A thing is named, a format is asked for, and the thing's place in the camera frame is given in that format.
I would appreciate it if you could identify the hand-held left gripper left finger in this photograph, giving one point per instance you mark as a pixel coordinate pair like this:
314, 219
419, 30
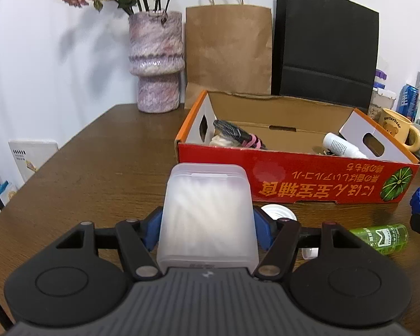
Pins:
152, 231

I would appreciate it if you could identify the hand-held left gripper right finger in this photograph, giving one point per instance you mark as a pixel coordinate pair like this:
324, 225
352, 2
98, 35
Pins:
264, 231

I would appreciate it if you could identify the translucent cotton swab box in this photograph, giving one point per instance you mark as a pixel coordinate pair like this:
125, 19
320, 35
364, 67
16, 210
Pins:
206, 213

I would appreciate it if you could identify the red cardboard box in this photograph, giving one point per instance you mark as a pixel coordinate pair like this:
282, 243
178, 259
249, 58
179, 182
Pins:
301, 178

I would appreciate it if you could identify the green spray bottle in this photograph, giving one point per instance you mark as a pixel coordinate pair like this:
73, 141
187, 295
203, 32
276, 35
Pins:
378, 238

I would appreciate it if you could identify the yellow bear mug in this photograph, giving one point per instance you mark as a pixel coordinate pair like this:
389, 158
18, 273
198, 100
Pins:
399, 127

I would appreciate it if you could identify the white plastic bottle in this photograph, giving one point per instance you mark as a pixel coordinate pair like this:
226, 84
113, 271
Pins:
341, 145

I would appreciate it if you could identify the blue packet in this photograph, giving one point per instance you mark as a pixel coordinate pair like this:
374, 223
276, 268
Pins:
408, 102

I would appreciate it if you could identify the black hairbrush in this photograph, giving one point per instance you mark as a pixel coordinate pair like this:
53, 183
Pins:
231, 131

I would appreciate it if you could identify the oat container with purple lid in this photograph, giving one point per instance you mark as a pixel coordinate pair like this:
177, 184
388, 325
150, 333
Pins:
381, 98

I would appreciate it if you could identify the white box on floor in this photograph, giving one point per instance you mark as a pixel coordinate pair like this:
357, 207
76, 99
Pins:
31, 159

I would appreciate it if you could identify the pink marbled vase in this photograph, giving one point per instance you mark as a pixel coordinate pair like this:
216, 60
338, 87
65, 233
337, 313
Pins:
157, 63

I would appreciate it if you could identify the brown paper bag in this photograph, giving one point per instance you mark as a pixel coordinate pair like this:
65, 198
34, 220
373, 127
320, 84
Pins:
227, 49

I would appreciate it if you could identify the black paper bag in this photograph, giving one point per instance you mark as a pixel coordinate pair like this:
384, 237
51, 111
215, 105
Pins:
325, 42

